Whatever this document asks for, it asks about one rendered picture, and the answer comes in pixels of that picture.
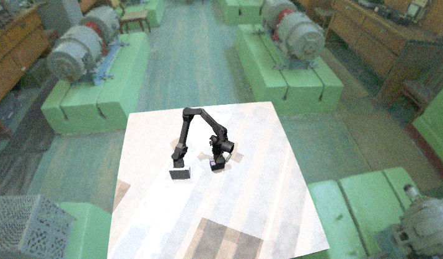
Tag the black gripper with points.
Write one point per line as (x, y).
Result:
(217, 154)

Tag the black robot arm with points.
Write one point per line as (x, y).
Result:
(219, 141)

